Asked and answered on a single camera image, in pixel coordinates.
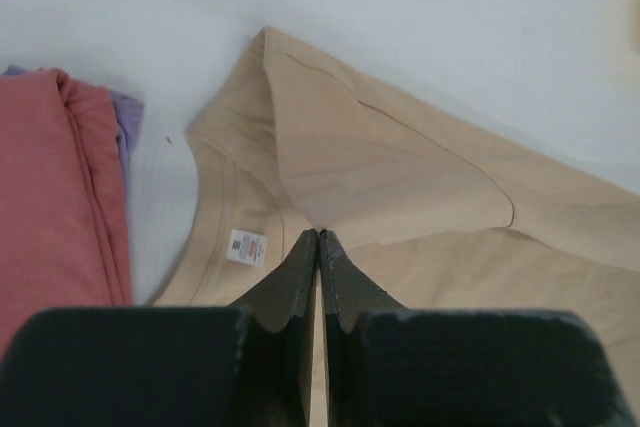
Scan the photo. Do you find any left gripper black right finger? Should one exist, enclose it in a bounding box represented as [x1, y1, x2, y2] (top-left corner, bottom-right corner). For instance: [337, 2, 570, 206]
[318, 230, 635, 426]

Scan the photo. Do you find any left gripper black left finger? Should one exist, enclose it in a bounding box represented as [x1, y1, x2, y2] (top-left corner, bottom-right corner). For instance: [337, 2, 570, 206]
[1, 230, 318, 426]

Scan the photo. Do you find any beige t-shirt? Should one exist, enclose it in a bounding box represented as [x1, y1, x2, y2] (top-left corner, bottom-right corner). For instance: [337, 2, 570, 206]
[157, 28, 639, 409]

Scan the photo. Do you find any folded red t-shirt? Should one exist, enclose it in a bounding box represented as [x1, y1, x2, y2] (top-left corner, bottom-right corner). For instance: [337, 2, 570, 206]
[1, 69, 132, 347]

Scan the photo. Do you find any folded purple t-shirt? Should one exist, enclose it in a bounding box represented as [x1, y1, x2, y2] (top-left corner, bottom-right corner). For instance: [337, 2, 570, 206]
[0, 64, 145, 183]

